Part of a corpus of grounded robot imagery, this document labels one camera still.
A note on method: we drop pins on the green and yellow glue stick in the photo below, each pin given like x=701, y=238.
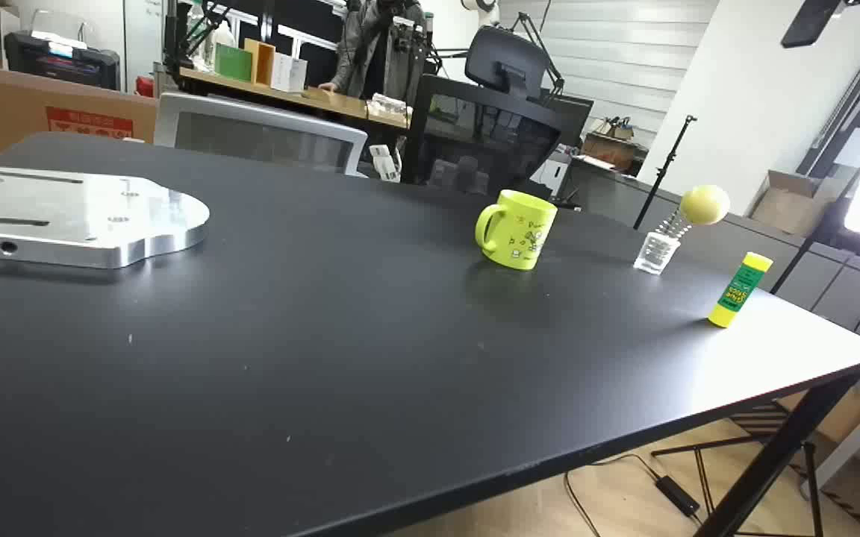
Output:
x=746, y=282

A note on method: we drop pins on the yellow mug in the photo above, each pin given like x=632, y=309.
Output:
x=514, y=227

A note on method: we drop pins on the black office chair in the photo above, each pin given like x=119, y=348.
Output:
x=498, y=126

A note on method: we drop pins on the wooden desk with clutter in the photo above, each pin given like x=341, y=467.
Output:
x=305, y=99

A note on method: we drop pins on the small clear glass jar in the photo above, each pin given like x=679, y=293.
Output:
x=655, y=251

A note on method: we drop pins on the pale yellow ball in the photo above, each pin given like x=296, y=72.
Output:
x=703, y=203

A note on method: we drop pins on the grey monitor back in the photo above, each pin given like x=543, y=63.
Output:
x=241, y=129

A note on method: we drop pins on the black table leg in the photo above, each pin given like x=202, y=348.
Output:
x=776, y=457

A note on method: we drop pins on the brown cardboard box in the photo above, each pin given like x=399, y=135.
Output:
x=31, y=105

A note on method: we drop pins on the black printer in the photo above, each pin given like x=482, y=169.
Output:
x=46, y=57

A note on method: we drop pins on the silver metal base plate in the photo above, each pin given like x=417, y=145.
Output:
x=95, y=218

